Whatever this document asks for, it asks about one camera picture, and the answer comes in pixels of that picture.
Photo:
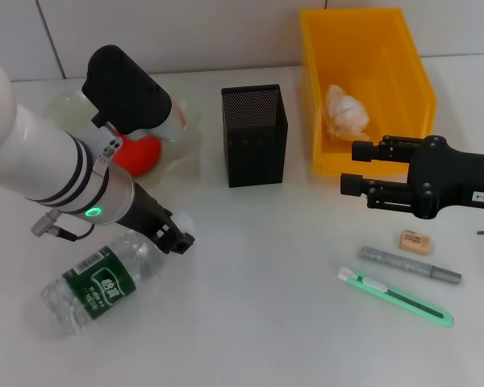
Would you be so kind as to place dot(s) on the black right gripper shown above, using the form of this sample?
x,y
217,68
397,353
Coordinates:
x,y
447,177

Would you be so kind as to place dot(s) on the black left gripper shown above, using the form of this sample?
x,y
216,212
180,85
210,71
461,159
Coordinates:
x,y
145,209

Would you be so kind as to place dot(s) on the white paper ball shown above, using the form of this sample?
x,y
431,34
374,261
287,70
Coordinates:
x,y
347,113

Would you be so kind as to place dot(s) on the clear green-label water bottle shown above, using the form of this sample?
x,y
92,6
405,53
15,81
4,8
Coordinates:
x,y
105,286

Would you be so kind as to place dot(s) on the red-orange toy orange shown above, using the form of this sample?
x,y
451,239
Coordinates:
x,y
143,155

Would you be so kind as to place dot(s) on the pale green glass fruit plate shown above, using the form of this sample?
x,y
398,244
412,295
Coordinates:
x,y
185,157

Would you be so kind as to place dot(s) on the beige eraser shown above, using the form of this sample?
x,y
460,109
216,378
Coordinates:
x,y
414,242

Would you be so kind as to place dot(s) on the black mesh pen holder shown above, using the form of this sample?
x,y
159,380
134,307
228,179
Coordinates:
x,y
258,153

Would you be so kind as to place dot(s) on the grey marker pen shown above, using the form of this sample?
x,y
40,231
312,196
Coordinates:
x,y
403,264

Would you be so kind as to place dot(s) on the green utility knife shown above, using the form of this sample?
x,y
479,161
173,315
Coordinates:
x,y
399,298

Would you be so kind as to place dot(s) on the yellow plastic bin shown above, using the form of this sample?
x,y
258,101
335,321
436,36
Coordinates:
x,y
359,52

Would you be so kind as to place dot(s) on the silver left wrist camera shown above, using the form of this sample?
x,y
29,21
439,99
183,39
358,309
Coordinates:
x,y
125,88

